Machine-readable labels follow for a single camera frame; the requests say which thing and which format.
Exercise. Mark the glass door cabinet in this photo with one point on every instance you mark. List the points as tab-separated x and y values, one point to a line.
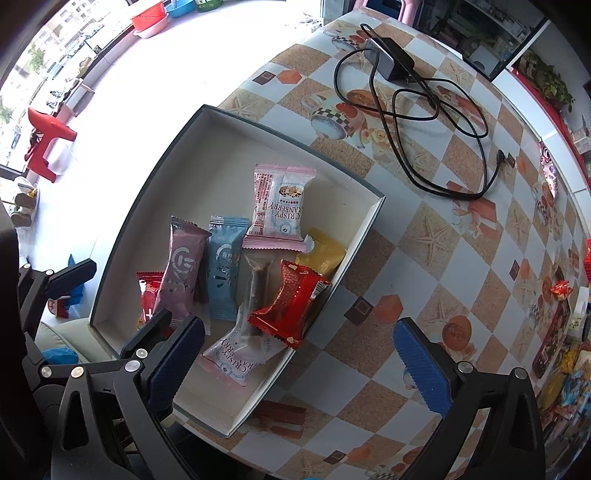
485	32

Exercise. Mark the red plastic stool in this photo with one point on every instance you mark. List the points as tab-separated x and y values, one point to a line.
46	138

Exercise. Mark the pink chair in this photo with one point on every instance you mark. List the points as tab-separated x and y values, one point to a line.
411	11

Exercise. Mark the clear brown stick packet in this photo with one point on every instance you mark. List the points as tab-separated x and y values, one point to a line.
257	286

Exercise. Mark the blue snack packet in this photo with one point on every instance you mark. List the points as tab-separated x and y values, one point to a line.
224	272

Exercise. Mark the small red snack packet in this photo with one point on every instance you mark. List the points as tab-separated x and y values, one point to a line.
148	295

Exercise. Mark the grey cardboard box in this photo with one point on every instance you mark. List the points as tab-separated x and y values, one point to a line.
203	152

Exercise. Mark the pink patterned snack packet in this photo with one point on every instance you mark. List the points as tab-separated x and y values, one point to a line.
548	175

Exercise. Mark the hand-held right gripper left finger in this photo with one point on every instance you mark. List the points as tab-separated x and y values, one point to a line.
178	364

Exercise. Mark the pink white snack packet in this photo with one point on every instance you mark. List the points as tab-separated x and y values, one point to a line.
281	203
235	357

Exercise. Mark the green potted plant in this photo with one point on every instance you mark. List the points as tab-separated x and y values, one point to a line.
549	81

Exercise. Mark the white printed box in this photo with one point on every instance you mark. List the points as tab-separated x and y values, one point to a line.
577	318

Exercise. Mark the pile of assorted snacks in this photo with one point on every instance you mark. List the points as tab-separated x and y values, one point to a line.
568	378

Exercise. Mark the mauve snack packet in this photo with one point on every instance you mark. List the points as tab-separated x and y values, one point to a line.
182	272

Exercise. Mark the red plastic basin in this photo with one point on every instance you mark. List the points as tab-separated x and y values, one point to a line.
150	21

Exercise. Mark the yellow snack packet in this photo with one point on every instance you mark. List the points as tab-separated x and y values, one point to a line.
323	254

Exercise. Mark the red smartphone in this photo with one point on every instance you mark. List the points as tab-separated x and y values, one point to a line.
551	341

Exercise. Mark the blue plastic basin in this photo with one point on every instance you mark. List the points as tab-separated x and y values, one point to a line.
181	8

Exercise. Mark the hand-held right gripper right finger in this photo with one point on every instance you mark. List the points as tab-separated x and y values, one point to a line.
422	364

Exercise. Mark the black power adapter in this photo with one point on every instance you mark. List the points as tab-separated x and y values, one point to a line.
388	60

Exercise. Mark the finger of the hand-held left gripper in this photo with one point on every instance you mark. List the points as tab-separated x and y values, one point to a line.
69	279
147	332

